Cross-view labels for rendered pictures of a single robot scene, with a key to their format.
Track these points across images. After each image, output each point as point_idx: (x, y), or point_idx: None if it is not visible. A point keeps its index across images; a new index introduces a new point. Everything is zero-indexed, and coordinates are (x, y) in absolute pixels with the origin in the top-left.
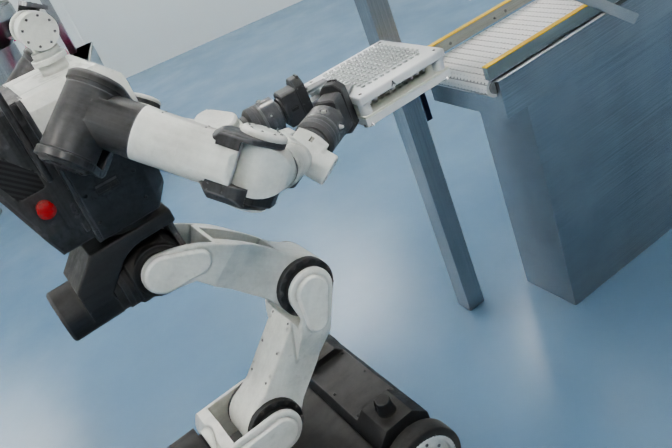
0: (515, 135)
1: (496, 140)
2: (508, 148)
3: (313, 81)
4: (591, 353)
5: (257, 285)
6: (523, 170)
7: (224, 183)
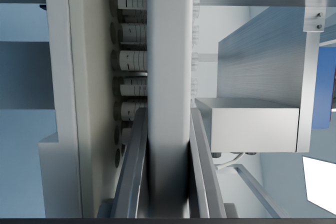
0: (48, 85)
1: (33, 55)
2: (29, 70)
3: None
4: None
5: None
6: (9, 83)
7: None
